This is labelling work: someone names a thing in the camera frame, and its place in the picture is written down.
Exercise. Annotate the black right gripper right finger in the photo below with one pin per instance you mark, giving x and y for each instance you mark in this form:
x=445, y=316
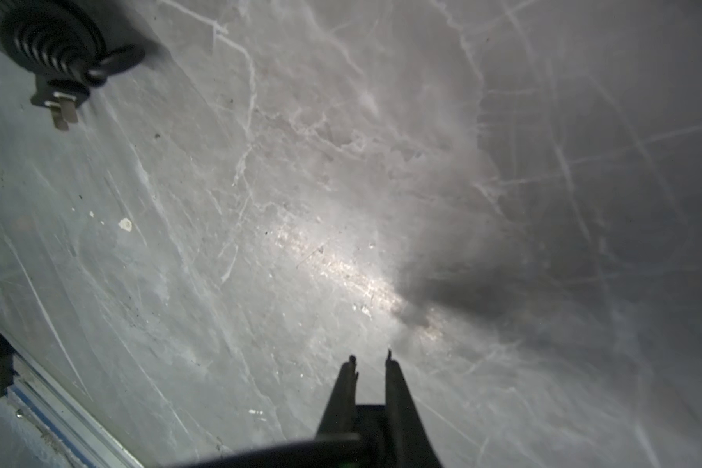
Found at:
x=410, y=442

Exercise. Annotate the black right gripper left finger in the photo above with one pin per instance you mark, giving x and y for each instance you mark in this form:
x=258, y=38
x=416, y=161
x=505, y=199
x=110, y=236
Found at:
x=340, y=415

